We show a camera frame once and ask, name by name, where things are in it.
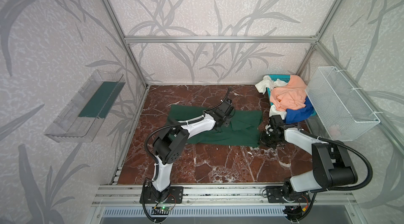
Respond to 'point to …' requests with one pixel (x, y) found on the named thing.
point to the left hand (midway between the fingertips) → (227, 112)
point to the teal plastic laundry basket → (286, 78)
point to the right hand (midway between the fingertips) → (258, 137)
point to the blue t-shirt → (293, 115)
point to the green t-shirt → (244, 130)
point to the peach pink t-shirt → (291, 96)
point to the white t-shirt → (265, 83)
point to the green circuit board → (165, 208)
